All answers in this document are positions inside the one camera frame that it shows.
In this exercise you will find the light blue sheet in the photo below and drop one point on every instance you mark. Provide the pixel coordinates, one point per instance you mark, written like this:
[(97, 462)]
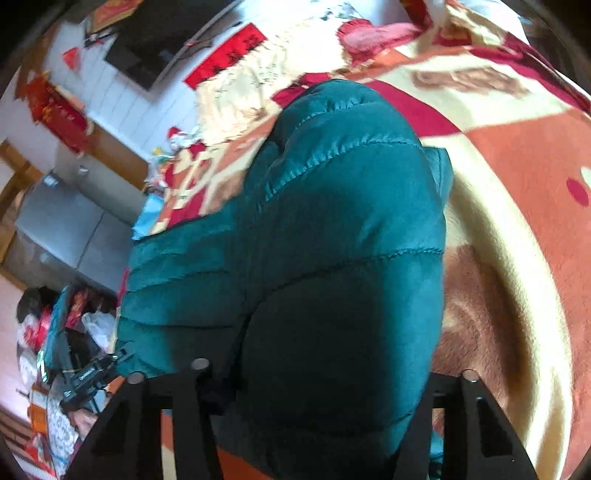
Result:
[(147, 217)]

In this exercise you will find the grey cabinet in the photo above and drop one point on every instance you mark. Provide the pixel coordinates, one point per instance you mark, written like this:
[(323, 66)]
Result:
[(69, 230)]

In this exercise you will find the pink ruffled pillow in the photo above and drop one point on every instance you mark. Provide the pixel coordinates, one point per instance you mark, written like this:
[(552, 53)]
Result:
[(378, 39)]

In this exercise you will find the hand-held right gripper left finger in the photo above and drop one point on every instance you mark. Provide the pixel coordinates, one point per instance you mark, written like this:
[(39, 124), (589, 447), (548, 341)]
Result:
[(189, 406)]

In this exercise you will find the red and white plush toy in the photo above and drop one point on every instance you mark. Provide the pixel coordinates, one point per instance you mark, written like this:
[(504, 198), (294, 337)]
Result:
[(177, 137)]

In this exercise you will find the black wall television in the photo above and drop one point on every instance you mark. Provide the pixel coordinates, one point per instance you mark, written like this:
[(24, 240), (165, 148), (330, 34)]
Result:
[(143, 41)]

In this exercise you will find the white plastic bag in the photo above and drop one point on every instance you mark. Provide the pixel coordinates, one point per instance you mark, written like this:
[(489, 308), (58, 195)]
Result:
[(99, 330)]

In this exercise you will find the rose printed red blanket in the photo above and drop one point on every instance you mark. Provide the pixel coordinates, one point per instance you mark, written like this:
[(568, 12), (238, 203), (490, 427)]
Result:
[(508, 230)]

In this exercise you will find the cream ruffled pillow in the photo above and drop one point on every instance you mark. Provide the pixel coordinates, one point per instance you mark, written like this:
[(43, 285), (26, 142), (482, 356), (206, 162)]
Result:
[(249, 92)]

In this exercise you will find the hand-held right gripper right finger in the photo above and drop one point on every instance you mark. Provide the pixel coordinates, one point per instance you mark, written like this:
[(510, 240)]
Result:
[(420, 429)]

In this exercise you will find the red paper wall decoration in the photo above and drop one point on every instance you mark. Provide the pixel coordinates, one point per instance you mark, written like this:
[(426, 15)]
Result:
[(55, 110)]

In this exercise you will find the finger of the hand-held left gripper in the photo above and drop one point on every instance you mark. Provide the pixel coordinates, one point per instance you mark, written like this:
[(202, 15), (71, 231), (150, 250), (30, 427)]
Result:
[(122, 359)]

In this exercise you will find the teal quilted puffer jacket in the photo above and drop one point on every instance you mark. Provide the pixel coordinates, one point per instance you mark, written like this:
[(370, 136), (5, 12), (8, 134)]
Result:
[(323, 254)]

